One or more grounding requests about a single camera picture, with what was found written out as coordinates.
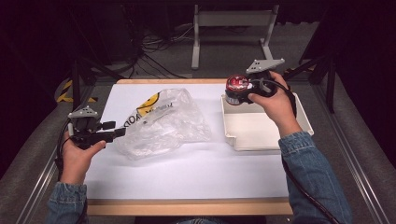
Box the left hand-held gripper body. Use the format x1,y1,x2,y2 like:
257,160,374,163
67,105,117,151

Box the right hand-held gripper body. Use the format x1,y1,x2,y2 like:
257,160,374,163
246,58,286,105

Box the red drink can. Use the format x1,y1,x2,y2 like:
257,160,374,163
224,74,254,106

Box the white rectangular tray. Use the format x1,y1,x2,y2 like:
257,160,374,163
219,92,315,153

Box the clear plastic bag yellow face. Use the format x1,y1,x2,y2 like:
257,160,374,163
115,88,213,161

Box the person's right hand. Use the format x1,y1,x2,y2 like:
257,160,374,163
247,70,301,133

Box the person's left hand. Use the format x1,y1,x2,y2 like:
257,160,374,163
59,139,107,185

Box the yellow black hazard tape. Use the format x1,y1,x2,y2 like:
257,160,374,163
55,79,98,104

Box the black tripod stand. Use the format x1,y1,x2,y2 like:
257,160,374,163
68,8,125,117

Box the black metal stand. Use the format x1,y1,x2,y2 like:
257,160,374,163
279,52,338,115

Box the white metal stand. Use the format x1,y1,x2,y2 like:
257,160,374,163
191,4,280,71

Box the white table sheet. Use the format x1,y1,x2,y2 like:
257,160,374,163
84,82,291,200

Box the person's legs in jeans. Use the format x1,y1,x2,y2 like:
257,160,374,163
172,217,233,224

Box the aluminium floor rail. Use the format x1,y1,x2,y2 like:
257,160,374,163
15,84,95,224
311,83,391,224

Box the bundle of floor cables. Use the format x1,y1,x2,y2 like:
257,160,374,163
124,22,194,79

